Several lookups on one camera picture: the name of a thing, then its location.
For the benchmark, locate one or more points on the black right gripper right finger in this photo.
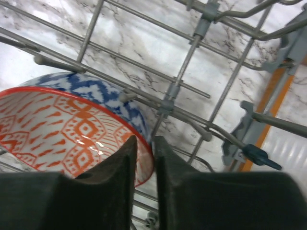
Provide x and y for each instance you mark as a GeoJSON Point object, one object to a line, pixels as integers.
{"type": "Point", "coordinates": [192, 200]}

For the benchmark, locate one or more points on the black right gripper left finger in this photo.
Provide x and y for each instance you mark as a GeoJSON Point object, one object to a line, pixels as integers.
{"type": "Point", "coordinates": [98, 199]}

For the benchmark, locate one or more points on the red patterned bowl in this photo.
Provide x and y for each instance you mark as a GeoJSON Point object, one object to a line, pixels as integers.
{"type": "Point", "coordinates": [70, 122]}

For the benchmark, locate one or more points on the wooden dish drying rack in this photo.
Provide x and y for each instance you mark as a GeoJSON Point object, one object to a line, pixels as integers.
{"type": "Point", "coordinates": [270, 104]}

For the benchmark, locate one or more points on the grey wire dish rack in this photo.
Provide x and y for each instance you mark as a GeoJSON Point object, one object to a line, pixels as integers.
{"type": "Point", "coordinates": [196, 72]}

